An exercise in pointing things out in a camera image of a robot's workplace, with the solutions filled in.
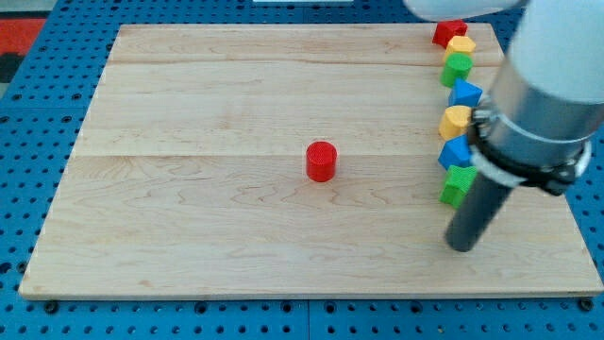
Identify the blue cube block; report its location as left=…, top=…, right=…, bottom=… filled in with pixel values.
left=438, top=135, right=472, bottom=170

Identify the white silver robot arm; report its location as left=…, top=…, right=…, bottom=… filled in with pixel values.
left=404, top=0, right=603, bottom=195

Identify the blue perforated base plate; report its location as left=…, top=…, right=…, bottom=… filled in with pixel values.
left=1, top=0, right=603, bottom=339

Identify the light wooden board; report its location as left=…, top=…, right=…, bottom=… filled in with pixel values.
left=19, top=24, right=603, bottom=300

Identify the blue triangle block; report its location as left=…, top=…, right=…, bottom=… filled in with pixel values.
left=448, top=78, right=483, bottom=108

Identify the yellow rounded block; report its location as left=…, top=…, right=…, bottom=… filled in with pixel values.
left=438, top=105, right=472, bottom=141

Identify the green cylinder block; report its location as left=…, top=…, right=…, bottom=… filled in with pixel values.
left=440, top=53, right=474, bottom=88

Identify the red cylinder block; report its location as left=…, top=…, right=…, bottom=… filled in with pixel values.
left=306, top=141, right=338, bottom=182

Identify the green star block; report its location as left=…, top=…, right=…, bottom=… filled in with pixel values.
left=439, top=165, right=478, bottom=209

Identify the yellow hexagon block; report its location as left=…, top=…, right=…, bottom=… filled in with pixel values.
left=443, top=36, right=477, bottom=62

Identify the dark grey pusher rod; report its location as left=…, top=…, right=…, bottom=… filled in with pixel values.
left=445, top=173, right=512, bottom=252

